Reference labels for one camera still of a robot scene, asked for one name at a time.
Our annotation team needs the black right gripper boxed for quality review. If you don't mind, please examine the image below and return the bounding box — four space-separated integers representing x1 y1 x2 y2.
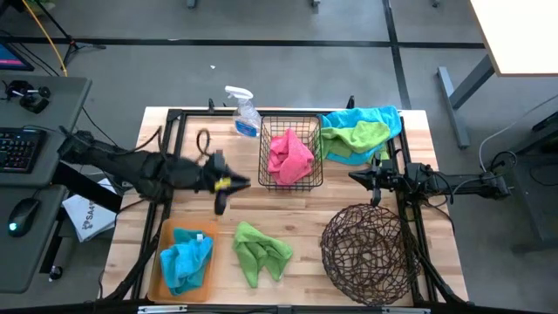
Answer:
348 155 410 208

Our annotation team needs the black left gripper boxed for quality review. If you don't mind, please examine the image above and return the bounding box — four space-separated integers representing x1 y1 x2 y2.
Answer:
202 150 252 216

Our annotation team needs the green microfiber towel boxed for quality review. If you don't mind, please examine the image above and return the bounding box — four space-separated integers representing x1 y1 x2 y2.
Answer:
321 120 392 160
232 221 294 289

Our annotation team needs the large pink microfiber towel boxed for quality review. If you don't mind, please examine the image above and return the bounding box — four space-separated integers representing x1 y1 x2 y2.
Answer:
267 128 316 186

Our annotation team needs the blue microfiber towel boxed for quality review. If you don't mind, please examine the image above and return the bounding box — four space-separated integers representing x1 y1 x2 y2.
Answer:
160 235 214 297
321 106 403 166

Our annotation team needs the teal microfiber towel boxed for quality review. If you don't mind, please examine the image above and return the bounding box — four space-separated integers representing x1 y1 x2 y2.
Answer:
173 227 206 248

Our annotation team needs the orange tray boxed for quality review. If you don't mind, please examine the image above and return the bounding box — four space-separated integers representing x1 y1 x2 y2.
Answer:
146 217 219 304

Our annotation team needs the clear spray bottle blue label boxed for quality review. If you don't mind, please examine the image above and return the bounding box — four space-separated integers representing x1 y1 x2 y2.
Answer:
224 85 262 140

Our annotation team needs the brown woven round basket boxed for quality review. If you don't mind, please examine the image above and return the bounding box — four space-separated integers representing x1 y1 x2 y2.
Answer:
320 203 422 306

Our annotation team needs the grey table leg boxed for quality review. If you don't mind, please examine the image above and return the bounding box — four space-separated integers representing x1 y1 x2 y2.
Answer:
437 54 496 149

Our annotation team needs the black equipment stand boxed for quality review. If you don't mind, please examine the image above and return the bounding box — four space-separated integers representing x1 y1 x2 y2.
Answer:
512 111 558 254

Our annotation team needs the grey desk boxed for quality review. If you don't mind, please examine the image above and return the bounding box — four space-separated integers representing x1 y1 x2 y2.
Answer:
0 76 92 188

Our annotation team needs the white table top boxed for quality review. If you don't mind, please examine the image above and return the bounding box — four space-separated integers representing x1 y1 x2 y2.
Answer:
469 0 558 78

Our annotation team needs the black computer mouse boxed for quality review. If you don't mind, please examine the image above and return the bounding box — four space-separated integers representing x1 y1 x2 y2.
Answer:
7 197 41 238

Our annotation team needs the black backlit keyboard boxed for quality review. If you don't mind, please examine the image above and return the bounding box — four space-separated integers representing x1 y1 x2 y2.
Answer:
0 126 47 174

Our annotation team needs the black tripod stand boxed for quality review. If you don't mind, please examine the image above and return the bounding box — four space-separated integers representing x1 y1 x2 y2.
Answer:
0 0 106 67

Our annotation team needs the grey mouse shelf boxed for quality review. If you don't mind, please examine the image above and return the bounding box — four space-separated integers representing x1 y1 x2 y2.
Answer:
0 185 70 294

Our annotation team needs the computer monitor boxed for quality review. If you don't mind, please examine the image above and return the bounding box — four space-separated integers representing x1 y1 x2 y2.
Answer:
0 41 35 72

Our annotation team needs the black wire basket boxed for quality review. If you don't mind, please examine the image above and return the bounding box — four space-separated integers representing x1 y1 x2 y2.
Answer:
257 115 324 193

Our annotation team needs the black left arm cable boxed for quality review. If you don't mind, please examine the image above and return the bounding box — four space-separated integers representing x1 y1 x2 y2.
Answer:
195 127 213 157

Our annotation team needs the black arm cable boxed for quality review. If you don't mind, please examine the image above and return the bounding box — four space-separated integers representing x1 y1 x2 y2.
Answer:
195 127 213 157
487 150 519 174

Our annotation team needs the black metal table frame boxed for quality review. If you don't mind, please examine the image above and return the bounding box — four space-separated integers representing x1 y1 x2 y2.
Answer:
104 95 468 306

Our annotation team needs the white cable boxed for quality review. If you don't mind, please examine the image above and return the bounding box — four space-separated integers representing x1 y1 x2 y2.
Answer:
478 93 558 174

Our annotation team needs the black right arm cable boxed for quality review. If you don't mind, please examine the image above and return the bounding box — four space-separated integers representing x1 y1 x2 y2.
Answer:
487 150 519 174

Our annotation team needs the silver metal bracket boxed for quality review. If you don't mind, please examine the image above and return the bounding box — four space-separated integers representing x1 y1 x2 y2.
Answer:
137 304 188 314
381 307 432 314

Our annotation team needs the black desk cable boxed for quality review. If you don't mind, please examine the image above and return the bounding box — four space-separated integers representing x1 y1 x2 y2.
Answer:
80 106 121 148

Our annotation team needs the black desk clamp mount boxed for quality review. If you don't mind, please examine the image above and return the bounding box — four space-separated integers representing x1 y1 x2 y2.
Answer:
3 79 52 114

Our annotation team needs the yellow cable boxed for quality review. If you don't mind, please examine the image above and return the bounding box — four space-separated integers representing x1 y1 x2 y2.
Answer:
21 0 69 78

